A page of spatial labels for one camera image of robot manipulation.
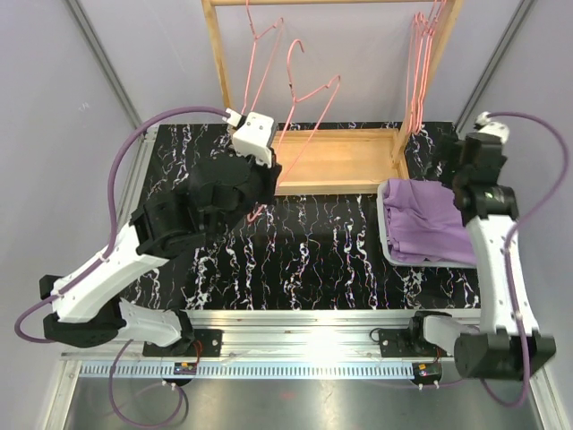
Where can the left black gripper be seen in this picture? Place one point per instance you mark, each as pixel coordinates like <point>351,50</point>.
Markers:
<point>269,175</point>

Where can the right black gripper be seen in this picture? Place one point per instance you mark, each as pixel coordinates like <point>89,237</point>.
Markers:
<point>460,151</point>

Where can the purple trousers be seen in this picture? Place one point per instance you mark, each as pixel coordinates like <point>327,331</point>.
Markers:
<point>425,219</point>

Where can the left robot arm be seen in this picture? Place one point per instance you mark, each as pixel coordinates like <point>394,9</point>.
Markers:
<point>87,309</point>

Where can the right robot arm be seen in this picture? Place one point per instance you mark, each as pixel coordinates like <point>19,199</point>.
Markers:
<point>508,344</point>

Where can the wooden clothes rack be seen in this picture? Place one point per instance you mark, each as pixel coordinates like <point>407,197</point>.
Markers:
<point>348,161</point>

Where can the white plastic basket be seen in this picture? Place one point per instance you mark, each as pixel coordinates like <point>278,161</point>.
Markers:
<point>385,233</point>

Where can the pink empty hangers bunch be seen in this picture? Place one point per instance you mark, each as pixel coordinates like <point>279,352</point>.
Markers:
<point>423,28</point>

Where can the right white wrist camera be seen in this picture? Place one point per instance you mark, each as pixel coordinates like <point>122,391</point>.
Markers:
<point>484,124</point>

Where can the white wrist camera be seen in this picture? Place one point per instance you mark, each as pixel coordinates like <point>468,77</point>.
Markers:
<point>484,124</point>
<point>253,135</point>

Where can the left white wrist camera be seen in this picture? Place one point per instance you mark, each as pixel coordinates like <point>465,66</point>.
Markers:
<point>253,135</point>

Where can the aluminium mounting rail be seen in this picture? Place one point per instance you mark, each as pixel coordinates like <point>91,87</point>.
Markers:
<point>348,344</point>

